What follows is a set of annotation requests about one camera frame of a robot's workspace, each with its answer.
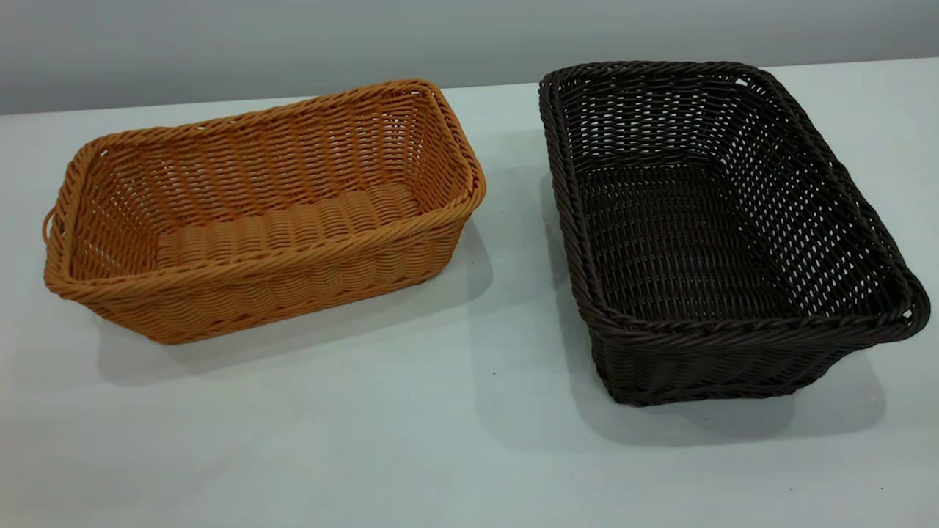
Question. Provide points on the light brown wicker basket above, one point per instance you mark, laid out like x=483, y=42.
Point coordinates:
x=293, y=286

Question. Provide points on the dark brown wicker basket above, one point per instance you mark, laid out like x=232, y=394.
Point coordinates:
x=660, y=242

